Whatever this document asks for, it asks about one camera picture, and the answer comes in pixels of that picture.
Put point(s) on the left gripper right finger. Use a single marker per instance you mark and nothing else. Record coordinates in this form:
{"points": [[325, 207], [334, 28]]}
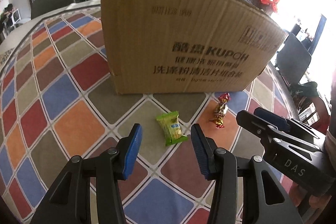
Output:
{"points": [[264, 198]]}

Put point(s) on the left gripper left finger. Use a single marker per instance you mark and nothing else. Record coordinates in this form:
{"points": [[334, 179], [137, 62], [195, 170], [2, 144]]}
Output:
{"points": [[68, 198]]}

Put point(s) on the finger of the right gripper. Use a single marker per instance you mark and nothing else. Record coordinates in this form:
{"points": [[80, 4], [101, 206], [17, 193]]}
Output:
{"points": [[290, 126], [266, 132]]}

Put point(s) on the small green snack packet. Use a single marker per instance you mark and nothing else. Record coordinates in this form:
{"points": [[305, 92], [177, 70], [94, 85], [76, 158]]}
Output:
{"points": [[171, 128]]}

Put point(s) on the person right hand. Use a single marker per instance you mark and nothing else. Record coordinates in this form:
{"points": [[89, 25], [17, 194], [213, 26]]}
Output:
{"points": [[296, 194]]}

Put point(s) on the wooden chair with clothes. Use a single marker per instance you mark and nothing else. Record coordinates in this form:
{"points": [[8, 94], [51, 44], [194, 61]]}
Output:
{"points": [[303, 96]]}

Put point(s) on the red gold wrapped candy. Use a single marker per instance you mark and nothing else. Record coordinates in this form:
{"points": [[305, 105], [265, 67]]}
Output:
{"points": [[220, 110]]}

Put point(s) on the dark grey side chair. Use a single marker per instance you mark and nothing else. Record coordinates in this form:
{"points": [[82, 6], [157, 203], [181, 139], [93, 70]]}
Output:
{"points": [[292, 60]]}

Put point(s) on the colourful diamond pattern mat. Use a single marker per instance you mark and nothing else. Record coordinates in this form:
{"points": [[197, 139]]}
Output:
{"points": [[57, 101]]}

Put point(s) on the brown cardboard box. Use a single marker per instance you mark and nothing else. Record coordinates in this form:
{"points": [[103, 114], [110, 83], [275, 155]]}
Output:
{"points": [[186, 46]]}

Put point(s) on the grey dining chair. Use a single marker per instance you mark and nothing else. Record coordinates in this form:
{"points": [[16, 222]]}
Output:
{"points": [[40, 7]]}

